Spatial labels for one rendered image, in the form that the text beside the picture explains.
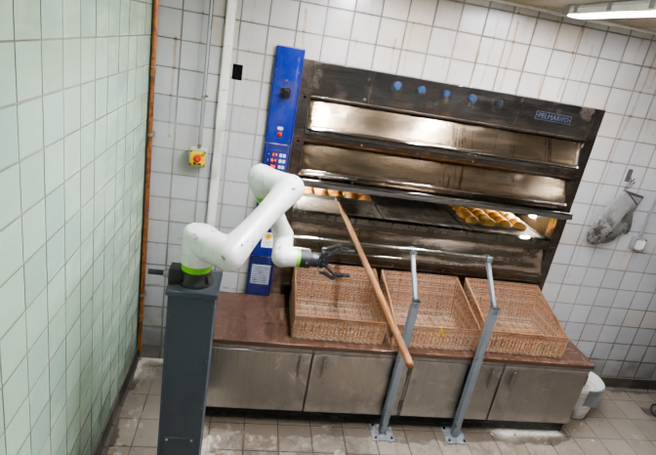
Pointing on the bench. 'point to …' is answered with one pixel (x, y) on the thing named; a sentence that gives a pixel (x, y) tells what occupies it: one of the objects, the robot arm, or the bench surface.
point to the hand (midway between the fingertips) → (349, 263)
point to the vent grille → (260, 273)
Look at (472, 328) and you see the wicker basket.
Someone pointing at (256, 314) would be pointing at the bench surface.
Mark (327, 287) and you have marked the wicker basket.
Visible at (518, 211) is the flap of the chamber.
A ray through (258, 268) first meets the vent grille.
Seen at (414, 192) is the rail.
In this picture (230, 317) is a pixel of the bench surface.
